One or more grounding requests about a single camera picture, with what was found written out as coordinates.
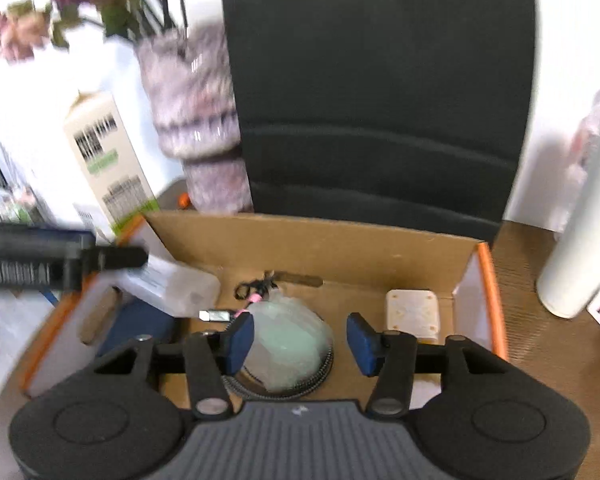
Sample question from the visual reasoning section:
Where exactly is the dried pink rose bouquet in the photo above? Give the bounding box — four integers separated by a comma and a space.
0, 0, 188, 64

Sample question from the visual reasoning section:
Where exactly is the clear plastic bottle white label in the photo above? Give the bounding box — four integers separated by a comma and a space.
114, 219, 222, 319

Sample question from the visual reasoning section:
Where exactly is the black key ring clip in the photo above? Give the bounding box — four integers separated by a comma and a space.
234, 271, 277, 304

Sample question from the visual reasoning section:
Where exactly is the white thermos grey lid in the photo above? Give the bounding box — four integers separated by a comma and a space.
536, 140, 600, 318

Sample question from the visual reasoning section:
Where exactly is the red orange cardboard box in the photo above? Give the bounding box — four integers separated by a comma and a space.
19, 210, 510, 411

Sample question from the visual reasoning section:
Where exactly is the white square plastic case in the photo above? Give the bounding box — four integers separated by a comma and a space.
385, 289, 440, 344

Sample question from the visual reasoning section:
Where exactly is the white milk carton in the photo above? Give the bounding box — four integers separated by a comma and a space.
66, 92, 158, 240

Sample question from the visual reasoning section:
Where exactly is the silver usb stick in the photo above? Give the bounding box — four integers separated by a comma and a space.
198, 310, 235, 323

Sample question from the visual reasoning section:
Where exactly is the black paper shopping bag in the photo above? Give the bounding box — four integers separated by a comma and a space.
223, 0, 535, 242

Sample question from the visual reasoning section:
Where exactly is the pink marbled ceramic vase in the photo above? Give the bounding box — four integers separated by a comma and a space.
135, 21, 252, 214

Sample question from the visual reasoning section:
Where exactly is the dark blue flat case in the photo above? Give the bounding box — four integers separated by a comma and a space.
96, 298, 176, 358

